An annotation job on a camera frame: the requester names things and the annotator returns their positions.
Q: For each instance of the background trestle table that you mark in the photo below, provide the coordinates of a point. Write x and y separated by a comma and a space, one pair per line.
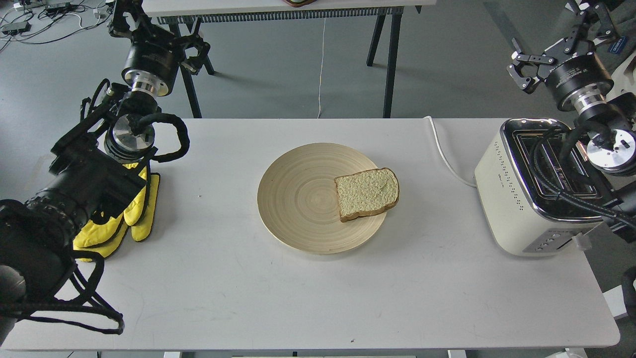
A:
177, 12

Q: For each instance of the blue label tag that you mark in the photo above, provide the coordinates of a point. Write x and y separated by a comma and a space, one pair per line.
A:
617, 46

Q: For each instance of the brown object on background table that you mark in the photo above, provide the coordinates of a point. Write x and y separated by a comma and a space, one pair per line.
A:
298, 3

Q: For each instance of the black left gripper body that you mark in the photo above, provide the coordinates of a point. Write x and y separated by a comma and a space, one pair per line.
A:
154, 61

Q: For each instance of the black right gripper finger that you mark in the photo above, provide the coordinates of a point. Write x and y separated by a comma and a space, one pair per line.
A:
527, 70
593, 24

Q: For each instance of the slice of white bread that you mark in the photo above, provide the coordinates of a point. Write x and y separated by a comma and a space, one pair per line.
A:
367, 193

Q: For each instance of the cream two-slot toaster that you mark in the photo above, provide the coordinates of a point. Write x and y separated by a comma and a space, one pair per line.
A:
525, 218

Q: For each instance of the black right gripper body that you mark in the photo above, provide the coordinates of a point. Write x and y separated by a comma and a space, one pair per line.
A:
576, 66

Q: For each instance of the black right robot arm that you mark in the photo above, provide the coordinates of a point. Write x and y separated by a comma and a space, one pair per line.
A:
607, 127

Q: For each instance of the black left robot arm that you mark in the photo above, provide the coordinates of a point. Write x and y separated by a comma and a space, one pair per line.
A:
97, 173

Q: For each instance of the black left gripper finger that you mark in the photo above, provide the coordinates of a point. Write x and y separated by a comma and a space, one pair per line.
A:
119, 27
194, 40

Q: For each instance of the round bamboo plate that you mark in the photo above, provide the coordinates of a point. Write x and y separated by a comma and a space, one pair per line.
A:
298, 203

